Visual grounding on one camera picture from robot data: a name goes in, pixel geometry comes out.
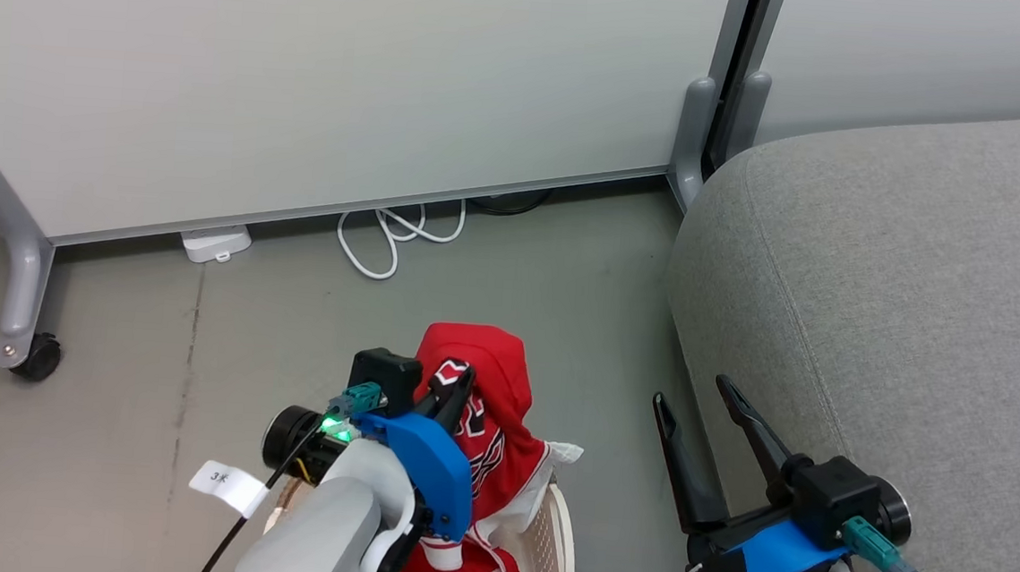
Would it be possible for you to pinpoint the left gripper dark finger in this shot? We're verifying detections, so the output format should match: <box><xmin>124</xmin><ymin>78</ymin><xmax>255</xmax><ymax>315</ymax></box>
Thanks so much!
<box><xmin>424</xmin><ymin>363</ymin><xmax>478</xmax><ymax>439</ymax></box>

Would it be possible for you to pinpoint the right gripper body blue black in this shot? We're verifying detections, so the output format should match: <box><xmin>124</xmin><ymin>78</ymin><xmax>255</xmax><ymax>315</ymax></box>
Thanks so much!
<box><xmin>683</xmin><ymin>499</ymin><xmax>853</xmax><ymax>572</ymax></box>

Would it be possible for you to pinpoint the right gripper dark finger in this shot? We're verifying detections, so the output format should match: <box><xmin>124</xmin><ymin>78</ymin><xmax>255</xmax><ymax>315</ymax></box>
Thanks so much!
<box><xmin>707</xmin><ymin>375</ymin><xmax>804</xmax><ymax>506</ymax></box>
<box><xmin>644</xmin><ymin>392</ymin><xmax>738</xmax><ymax>536</ymax></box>

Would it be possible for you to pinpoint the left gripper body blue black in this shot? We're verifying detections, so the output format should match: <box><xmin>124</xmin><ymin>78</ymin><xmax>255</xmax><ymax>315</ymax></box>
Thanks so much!
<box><xmin>347</xmin><ymin>408</ymin><xmax>481</xmax><ymax>546</ymax></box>

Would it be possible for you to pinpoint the red printed sports clothing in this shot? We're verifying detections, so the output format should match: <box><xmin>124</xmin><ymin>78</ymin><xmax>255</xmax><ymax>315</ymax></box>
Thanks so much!
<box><xmin>390</xmin><ymin>319</ymin><xmax>594</xmax><ymax>572</ymax></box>

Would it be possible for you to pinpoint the white plastic laundry basket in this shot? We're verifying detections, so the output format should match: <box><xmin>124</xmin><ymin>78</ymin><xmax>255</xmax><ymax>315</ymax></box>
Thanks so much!
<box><xmin>261</xmin><ymin>459</ymin><xmax>584</xmax><ymax>572</ymax></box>

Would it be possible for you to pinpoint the grey fabric sofa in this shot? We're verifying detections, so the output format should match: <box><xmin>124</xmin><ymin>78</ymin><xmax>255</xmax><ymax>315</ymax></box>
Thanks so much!
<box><xmin>646</xmin><ymin>86</ymin><xmax>1020</xmax><ymax>572</ymax></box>

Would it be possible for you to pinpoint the white paper label tag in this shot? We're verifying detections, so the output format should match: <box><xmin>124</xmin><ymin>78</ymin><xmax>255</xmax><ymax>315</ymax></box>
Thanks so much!
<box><xmin>186</xmin><ymin>458</ymin><xmax>272</xmax><ymax>521</ymax></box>

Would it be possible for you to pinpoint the white power adapter box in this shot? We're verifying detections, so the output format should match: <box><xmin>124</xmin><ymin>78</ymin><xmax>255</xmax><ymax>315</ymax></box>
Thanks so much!
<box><xmin>179</xmin><ymin>221</ymin><xmax>253</xmax><ymax>267</ymax></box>

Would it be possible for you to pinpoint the wide white partition panel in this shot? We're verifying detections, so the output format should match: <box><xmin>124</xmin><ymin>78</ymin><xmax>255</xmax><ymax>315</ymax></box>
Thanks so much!
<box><xmin>0</xmin><ymin>0</ymin><xmax>735</xmax><ymax>292</ymax></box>

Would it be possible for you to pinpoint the black caster wheel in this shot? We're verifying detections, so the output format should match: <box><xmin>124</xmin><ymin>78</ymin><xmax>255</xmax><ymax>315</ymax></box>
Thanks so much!
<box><xmin>8</xmin><ymin>331</ymin><xmax>64</xmax><ymax>385</ymax></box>

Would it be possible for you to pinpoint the narrow white partition panel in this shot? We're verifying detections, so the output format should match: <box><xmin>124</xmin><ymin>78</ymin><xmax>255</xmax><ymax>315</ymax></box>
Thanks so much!
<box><xmin>756</xmin><ymin>0</ymin><xmax>1020</xmax><ymax>166</ymax></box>

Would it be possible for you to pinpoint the teal left cable connector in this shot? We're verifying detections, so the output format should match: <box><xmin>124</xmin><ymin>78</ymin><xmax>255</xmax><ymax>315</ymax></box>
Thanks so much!
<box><xmin>327</xmin><ymin>379</ymin><xmax>386</xmax><ymax>423</ymax></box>

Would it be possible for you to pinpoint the teal cable connector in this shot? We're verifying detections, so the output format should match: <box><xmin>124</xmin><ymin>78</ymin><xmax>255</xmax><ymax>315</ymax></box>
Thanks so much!
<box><xmin>837</xmin><ymin>515</ymin><xmax>922</xmax><ymax>572</ymax></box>
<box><xmin>327</xmin><ymin>379</ymin><xmax>386</xmax><ymax>423</ymax></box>

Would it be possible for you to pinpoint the teal right cable connector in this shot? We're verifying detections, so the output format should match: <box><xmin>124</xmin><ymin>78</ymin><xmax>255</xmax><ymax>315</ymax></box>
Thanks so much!
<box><xmin>837</xmin><ymin>515</ymin><xmax>922</xmax><ymax>572</ymax></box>

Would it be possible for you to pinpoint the white coiled floor cable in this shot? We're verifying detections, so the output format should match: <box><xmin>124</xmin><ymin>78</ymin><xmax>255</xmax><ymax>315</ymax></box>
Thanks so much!
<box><xmin>334</xmin><ymin>190</ymin><xmax>468</xmax><ymax>286</ymax></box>

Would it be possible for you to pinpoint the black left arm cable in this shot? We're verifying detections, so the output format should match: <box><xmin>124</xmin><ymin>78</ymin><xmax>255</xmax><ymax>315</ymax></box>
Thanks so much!
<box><xmin>192</xmin><ymin>408</ymin><xmax>329</xmax><ymax>572</ymax></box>

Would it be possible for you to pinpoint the black floor cable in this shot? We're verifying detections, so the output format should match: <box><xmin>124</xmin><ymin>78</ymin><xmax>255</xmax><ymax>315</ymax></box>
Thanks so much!
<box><xmin>467</xmin><ymin>184</ymin><xmax>555</xmax><ymax>220</ymax></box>

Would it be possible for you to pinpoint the grey partition frame post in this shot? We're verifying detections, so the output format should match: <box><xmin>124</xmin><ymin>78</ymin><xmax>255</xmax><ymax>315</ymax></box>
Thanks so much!
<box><xmin>664</xmin><ymin>0</ymin><xmax>757</xmax><ymax>217</ymax></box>
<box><xmin>723</xmin><ymin>0</ymin><xmax>790</xmax><ymax>173</ymax></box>

